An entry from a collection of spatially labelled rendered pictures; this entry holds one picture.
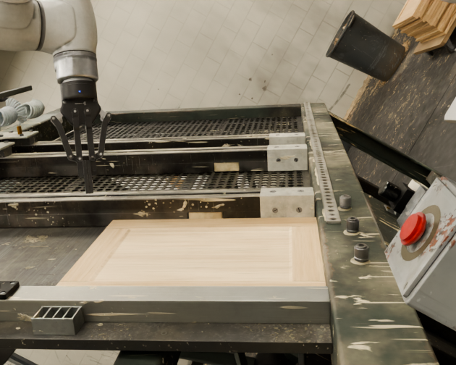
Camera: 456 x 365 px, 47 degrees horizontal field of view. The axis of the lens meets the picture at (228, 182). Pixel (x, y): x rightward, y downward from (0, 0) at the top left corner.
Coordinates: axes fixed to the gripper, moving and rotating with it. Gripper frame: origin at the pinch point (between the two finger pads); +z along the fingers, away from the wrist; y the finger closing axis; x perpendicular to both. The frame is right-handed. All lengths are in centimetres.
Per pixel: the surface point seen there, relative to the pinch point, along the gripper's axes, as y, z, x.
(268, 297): -24, 25, 37
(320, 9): -301, -205, -420
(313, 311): -30, 28, 40
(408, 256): -29, 17, 67
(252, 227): -34.1, 14.9, 3.9
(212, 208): -27.7, 9.6, -4.1
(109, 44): -67, -197, -505
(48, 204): 8.8, 4.0, -20.0
